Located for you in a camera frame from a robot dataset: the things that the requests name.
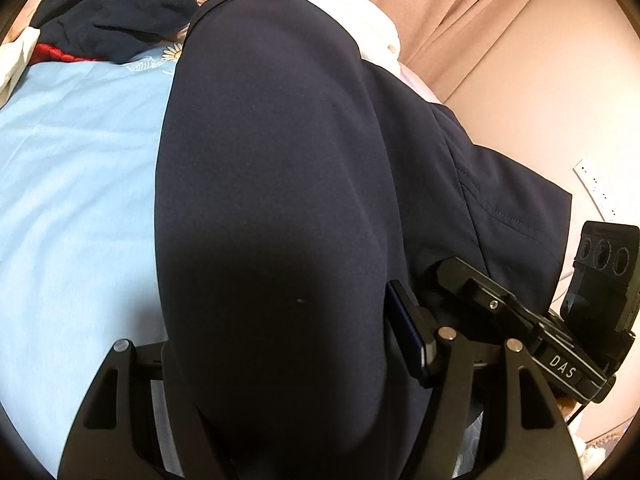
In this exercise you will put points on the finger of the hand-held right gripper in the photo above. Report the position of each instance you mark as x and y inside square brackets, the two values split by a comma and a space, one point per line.
[480, 295]

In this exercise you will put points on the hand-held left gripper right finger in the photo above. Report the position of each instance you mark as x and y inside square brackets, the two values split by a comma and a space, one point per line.
[407, 330]

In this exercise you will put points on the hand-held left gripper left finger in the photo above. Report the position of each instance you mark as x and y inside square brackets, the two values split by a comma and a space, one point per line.
[125, 365]

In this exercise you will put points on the navy blue shirt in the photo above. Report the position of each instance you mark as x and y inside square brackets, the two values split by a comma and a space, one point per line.
[275, 185]

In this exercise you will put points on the white power strip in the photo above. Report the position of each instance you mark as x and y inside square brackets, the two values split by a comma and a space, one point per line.
[595, 187]

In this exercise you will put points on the light blue floral bedsheet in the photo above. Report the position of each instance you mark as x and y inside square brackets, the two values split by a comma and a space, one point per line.
[75, 185]

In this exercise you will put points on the pale pink quilt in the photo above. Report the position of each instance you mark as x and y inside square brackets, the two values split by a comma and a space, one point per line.
[417, 85]

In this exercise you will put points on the pink curtain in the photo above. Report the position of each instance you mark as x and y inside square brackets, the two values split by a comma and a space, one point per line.
[450, 10]

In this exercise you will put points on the white pillow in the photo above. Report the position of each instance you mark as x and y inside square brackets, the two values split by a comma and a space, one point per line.
[370, 20]

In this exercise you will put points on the red cloth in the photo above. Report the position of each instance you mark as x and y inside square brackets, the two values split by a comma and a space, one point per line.
[55, 54]

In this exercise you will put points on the cream puffy jacket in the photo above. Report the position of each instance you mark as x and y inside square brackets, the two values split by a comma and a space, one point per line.
[15, 60]

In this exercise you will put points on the dark navy crumpled garment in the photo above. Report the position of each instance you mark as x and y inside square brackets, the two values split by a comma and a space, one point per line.
[115, 10]

